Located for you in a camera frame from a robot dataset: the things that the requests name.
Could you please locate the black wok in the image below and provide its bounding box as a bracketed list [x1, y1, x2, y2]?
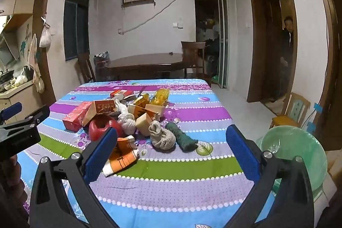
[0, 69, 15, 84]

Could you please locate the white sock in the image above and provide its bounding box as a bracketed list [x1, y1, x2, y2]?
[118, 104, 137, 135]

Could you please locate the red white cigarette box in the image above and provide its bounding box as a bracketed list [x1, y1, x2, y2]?
[110, 88, 127, 100]

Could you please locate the range hood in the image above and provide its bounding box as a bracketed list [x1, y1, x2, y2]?
[0, 14, 20, 67]

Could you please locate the orange white printed packet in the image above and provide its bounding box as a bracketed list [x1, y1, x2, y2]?
[103, 135, 139, 178]

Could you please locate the brown wooden door with frame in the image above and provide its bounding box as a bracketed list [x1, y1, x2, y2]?
[247, 0, 298, 103]

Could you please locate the brown cardboard box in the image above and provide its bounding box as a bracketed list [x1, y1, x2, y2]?
[81, 99, 118, 127]

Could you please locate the black plastic bag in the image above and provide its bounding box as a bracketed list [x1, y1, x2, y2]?
[204, 33, 221, 57]

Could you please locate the kitchen counter cabinet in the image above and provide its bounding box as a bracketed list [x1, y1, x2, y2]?
[0, 86, 35, 122]

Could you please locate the wall cable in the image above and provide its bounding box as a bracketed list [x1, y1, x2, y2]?
[118, 0, 195, 35]

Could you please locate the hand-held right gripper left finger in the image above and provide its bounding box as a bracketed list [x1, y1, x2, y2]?
[29, 127, 121, 228]

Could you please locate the dark wooden dining table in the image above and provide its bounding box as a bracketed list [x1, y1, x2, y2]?
[105, 52, 187, 81]

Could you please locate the beige kitchen wall cabinet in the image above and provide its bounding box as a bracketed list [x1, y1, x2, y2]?
[0, 0, 36, 31]

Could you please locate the dark wooden chair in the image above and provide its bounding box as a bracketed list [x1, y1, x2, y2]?
[181, 41, 213, 84]
[77, 52, 96, 83]

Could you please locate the green lined trash bin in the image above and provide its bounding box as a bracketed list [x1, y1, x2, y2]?
[255, 125, 329, 203]

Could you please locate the beige rolled sock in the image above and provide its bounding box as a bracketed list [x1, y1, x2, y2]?
[148, 120, 176, 150]

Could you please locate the red paper box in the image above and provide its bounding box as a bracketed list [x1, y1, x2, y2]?
[63, 101, 93, 132]

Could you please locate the dark bag with items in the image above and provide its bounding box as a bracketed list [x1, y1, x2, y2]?
[93, 51, 111, 65]

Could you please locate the person's left hand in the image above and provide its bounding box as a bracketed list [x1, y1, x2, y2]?
[7, 154, 26, 191]

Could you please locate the yellow plastic bag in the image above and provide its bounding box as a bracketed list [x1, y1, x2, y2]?
[150, 88, 171, 107]

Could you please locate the aluminium sliding door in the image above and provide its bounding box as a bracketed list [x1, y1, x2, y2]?
[216, 0, 230, 90]

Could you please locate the dark green rolled sock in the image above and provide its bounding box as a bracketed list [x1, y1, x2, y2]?
[165, 122, 199, 152]

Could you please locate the beige hanging cloth bag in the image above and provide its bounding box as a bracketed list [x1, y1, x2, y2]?
[28, 33, 39, 65]

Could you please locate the small light wooden chair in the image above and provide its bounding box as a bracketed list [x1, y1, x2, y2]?
[269, 92, 312, 129]

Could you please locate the dark window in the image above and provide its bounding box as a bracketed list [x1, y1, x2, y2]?
[63, 0, 90, 61]

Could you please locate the orange printed box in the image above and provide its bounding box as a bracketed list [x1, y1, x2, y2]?
[132, 93, 155, 122]

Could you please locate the white hanging plastic bag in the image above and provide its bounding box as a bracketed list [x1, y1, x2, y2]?
[39, 24, 52, 48]

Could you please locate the red apple-shaped container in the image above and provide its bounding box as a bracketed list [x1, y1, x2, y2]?
[88, 114, 125, 141]

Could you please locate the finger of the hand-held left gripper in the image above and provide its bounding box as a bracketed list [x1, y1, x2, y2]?
[0, 102, 23, 122]
[0, 105, 51, 129]

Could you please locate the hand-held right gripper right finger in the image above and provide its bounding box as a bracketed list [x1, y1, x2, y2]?
[221, 124, 315, 228]

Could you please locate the yellow sponge cube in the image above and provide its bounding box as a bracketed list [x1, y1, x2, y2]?
[135, 113, 155, 137]

